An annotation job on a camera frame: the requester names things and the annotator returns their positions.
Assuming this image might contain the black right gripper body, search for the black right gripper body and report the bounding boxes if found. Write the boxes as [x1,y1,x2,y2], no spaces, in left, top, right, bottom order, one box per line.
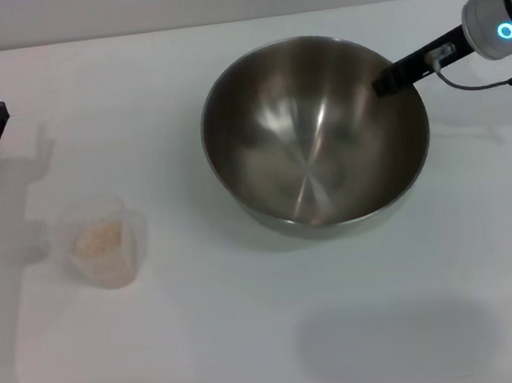
[384,23,476,86]

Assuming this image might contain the white rice grains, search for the white rice grains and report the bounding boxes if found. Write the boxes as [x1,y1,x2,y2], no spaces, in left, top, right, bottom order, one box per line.
[72,219,132,285]

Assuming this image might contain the clear plastic measuring cup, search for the clear plastic measuring cup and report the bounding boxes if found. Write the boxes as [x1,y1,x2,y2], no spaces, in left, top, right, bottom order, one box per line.
[44,192,155,297]

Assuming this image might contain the stainless steel mixing bowl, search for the stainless steel mixing bowl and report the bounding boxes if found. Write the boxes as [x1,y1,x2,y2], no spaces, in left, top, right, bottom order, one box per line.
[191,22,441,253]

